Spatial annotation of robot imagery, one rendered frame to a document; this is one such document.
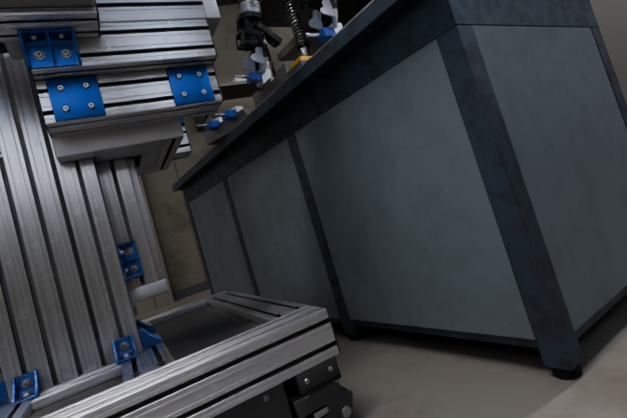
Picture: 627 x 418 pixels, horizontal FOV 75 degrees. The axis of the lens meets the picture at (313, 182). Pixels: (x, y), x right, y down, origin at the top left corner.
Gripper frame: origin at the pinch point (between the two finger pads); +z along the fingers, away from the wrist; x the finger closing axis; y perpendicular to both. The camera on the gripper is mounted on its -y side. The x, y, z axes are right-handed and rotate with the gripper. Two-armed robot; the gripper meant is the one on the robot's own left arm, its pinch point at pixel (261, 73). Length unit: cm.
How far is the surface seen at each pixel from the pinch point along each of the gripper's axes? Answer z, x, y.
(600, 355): 80, 91, -19
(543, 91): 28, 84, -24
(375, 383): 89, 55, 7
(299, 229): 57, 10, -4
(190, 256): 93, -264, -43
